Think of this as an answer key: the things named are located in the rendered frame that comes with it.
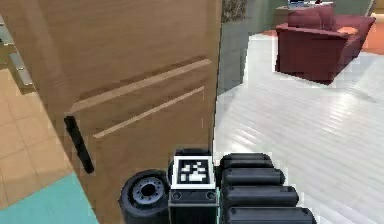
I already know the dark red sofa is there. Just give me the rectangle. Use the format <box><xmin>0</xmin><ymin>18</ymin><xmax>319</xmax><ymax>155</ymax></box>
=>
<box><xmin>274</xmin><ymin>4</ymin><xmax>377</xmax><ymax>85</ymax></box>

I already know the grey metal rail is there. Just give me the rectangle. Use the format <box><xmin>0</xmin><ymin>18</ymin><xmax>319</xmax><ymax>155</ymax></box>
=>
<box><xmin>0</xmin><ymin>15</ymin><xmax>36</xmax><ymax>90</ymax></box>

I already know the orange cushion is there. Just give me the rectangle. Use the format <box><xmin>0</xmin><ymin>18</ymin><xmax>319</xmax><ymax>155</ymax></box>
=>
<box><xmin>337</xmin><ymin>26</ymin><xmax>359</xmax><ymax>36</ymax></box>

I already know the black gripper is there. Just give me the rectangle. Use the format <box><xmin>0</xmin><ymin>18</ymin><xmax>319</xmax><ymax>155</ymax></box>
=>
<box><xmin>118</xmin><ymin>169</ymin><xmax>172</xmax><ymax>224</ymax></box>

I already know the black door handle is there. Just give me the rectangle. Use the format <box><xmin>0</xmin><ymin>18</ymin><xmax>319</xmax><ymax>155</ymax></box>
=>
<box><xmin>63</xmin><ymin>115</ymin><xmax>95</xmax><ymax>175</ymax></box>

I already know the teal floor mat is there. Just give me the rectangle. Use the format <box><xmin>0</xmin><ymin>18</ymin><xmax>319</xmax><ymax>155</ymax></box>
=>
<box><xmin>0</xmin><ymin>172</ymin><xmax>100</xmax><ymax>224</ymax></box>

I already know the brown wooden room door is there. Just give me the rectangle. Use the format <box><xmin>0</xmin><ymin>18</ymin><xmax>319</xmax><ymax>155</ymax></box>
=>
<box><xmin>0</xmin><ymin>0</ymin><xmax>224</xmax><ymax>224</ymax></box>

